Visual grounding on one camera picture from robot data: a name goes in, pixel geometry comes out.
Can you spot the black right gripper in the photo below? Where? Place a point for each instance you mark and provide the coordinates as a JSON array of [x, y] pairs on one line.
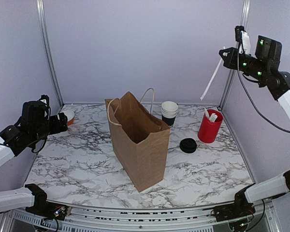
[[229, 62]]

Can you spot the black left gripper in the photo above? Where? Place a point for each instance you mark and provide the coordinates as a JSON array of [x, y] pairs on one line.
[[56, 127]]

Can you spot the white plastic utensil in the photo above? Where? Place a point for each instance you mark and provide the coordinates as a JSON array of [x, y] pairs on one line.
[[209, 89]]

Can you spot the brown paper bag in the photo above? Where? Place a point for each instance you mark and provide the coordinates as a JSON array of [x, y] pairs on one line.
[[139, 139]]

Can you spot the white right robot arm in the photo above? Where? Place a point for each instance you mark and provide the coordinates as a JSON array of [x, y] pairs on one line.
[[278, 85]]

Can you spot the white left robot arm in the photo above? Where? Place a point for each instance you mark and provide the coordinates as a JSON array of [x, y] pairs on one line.
[[13, 192]]

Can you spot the orange white bowl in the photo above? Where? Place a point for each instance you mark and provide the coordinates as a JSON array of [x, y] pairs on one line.
[[70, 116]]

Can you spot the white utensils in holder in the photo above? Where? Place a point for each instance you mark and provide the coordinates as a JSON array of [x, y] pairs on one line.
[[211, 117]]

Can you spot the red utensil holder cup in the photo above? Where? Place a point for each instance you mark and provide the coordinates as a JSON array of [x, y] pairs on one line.
[[209, 130]]

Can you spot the stack of black paper cups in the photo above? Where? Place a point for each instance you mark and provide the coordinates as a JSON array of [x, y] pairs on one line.
[[169, 110]]

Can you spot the spare black cup lid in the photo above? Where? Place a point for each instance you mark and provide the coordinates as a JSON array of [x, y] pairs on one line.
[[188, 145]]

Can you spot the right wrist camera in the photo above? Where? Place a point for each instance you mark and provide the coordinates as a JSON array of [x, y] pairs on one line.
[[243, 39]]

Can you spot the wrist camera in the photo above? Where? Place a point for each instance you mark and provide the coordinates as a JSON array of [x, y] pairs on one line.
[[243, 39], [45, 100]]

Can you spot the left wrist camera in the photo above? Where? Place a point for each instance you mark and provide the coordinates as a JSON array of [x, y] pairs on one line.
[[45, 100]]

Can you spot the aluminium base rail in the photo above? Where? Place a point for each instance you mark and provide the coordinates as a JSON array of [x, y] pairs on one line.
[[75, 218]]

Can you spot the aluminium frame post left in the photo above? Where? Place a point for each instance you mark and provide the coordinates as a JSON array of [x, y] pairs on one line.
[[47, 49]]

